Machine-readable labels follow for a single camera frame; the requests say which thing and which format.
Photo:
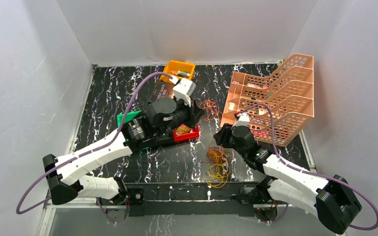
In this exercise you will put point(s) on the red plastic bin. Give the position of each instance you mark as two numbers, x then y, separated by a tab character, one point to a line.
184	133

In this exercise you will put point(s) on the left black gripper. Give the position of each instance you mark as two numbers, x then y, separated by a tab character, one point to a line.
192	115

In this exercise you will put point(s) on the marker in orange bin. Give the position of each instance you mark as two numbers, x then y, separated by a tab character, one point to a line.
181	74

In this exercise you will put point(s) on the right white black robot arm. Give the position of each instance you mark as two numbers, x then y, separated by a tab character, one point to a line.
330	201

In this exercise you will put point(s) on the orange plastic bin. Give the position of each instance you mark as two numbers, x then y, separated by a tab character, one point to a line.
175	65

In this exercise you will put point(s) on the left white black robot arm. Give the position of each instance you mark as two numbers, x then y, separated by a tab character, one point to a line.
69	174

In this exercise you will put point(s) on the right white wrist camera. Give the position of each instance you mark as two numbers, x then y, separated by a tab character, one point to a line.
242	119

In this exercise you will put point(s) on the dark paperback book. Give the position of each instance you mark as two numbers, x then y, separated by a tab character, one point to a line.
161	89

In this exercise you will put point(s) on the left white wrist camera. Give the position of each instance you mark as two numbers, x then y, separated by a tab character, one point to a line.
183	89

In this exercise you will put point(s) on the green plastic bin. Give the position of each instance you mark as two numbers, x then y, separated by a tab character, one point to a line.
127	117

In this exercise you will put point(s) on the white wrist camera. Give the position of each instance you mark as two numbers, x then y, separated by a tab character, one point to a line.
242	119
183	89

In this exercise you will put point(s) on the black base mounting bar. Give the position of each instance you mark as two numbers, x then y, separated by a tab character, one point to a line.
237	198

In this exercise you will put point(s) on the pink tiered file tray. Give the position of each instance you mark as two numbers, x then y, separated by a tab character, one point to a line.
286	96

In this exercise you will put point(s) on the black plastic bin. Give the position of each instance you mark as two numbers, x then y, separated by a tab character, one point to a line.
158	140

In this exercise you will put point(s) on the aluminium frame rail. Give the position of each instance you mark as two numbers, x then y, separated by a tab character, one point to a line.
83	217

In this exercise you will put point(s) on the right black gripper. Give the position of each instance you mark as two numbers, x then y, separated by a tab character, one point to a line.
223	134

